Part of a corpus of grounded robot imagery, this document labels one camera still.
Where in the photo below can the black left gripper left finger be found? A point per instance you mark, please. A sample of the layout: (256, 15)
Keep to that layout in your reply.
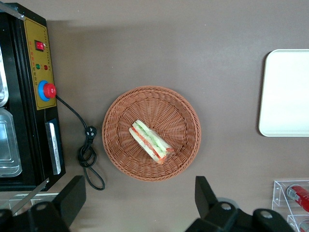
(72, 195)

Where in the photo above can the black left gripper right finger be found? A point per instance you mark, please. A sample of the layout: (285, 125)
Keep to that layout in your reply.
(205, 195)

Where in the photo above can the triangle sandwich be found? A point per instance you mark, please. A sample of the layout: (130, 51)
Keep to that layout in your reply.
(149, 141)

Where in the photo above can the round brown wicker basket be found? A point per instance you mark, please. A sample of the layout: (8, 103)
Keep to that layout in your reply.
(120, 145)

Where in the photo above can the cream plastic serving tray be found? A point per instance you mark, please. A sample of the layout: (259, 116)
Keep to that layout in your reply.
(287, 94)

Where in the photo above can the clear acrylic bottle rack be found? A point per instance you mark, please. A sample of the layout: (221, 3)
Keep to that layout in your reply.
(280, 193)

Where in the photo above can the black sealing machine yellow panel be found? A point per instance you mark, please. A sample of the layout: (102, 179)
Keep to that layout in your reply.
(26, 135)

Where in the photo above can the silver foil container in machine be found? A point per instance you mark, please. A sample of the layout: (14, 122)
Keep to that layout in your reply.
(2, 79)
(8, 145)

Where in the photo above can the red emergency stop button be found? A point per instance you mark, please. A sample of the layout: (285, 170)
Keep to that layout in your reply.
(50, 91)

